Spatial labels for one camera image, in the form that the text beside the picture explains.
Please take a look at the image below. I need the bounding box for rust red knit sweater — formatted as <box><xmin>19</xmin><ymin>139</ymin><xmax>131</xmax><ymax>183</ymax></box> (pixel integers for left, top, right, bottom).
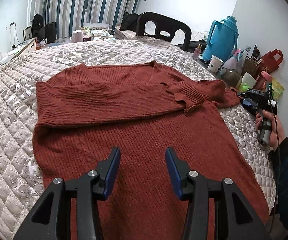
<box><xmin>32</xmin><ymin>62</ymin><xmax>269</xmax><ymax>239</ymax></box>

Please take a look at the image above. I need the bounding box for person's right forearm dark sleeve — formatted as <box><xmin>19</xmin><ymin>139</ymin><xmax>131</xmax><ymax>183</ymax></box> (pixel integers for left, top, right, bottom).
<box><xmin>268</xmin><ymin>136</ymin><xmax>288</xmax><ymax>233</ymax></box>

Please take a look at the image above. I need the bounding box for person's right hand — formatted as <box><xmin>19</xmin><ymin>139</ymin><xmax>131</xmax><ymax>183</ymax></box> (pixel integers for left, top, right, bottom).
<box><xmin>256</xmin><ymin>110</ymin><xmax>286</xmax><ymax>150</ymax></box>

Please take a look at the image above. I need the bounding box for green apple shaped toy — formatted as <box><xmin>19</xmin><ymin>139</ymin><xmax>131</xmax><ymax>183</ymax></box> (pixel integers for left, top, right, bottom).
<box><xmin>239</xmin><ymin>83</ymin><xmax>250</xmax><ymax>93</ymax></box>

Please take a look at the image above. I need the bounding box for pink lidded water bottle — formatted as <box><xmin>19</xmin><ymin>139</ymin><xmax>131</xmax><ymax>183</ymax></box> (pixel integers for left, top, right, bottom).
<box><xmin>253</xmin><ymin>71</ymin><xmax>273</xmax><ymax>91</ymax></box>

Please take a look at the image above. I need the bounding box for yellow green floral bag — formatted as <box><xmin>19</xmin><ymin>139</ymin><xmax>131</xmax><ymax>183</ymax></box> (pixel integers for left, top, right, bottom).
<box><xmin>271</xmin><ymin>78</ymin><xmax>284</xmax><ymax>101</ymax></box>

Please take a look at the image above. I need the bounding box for glass jar with lid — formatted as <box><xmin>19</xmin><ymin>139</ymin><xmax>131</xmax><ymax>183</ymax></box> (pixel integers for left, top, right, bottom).
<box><xmin>219</xmin><ymin>67</ymin><xmax>242</xmax><ymax>89</ymax></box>

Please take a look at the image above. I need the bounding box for red gift bag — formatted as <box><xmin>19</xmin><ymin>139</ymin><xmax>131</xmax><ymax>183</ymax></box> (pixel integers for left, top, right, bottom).
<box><xmin>258</xmin><ymin>49</ymin><xmax>283</xmax><ymax>74</ymax></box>

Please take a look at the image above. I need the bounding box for quilted beige table cover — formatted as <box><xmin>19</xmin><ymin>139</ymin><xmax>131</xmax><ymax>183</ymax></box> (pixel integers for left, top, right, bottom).
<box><xmin>0</xmin><ymin>36</ymin><xmax>277</xmax><ymax>240</ymax></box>

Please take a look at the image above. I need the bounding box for white paper cup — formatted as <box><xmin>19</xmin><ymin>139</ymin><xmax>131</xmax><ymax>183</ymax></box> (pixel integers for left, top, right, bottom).
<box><xmin>207</xmin><ymin>55</ymin><xmax>224</xmax><ymax>73</ymax></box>

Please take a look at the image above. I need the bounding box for blue thermos jug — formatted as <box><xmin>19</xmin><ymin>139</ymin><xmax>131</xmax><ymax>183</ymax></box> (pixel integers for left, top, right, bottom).
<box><xmin>202</xmin><ymin>16</ymin><xmax>239</xmax><ymax>62</ymax></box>

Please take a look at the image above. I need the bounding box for pink perfume bottle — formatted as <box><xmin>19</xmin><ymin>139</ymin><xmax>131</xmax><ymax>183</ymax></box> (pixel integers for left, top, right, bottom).
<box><xmin>192</xmin><ymin>44</ymin><xmax>202</xmax><ymax>61</ymax></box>

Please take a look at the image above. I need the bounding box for dark chair far side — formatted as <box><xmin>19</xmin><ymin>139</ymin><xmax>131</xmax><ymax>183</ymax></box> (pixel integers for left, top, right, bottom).
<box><xmin>136</xmin><ymin>12</ymin><xmax>192</xmax><ymax>51</ymax></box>

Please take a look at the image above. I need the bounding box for black jacket on sofa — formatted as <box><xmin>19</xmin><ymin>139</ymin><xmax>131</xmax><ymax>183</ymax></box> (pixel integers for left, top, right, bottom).
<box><xmin>119</xmin><ymin>12</ymin><xmax>138</xmax><ymax>32</ymax></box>

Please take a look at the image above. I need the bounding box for white low cabinet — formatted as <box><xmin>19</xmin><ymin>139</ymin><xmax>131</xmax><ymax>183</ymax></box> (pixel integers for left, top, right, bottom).
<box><xmin>0</xmin><ymin>38</ymin><xmax>36</xmax><ymax>66</ymax></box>

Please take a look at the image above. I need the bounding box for pink waste bin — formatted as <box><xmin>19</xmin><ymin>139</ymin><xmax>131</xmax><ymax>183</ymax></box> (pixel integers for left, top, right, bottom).
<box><xmin>71</xmin><ymin>30</ymin><xmax>83</xmax><ymax>43</ymax></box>

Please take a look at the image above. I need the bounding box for black backpack on cabinet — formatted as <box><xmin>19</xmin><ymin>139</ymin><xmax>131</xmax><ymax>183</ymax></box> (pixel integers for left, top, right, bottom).
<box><xmin>32</xmin><ymin>14</ymin><xmax>46</xmax><ymax>42</ymax></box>

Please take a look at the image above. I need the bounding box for striped blue white curtain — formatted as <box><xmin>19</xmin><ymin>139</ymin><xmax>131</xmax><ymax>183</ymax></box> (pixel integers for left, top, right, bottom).
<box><xmin>42</xmin><ymin>0</ymin><xmax>139</xmax><ymax>38</ymax></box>

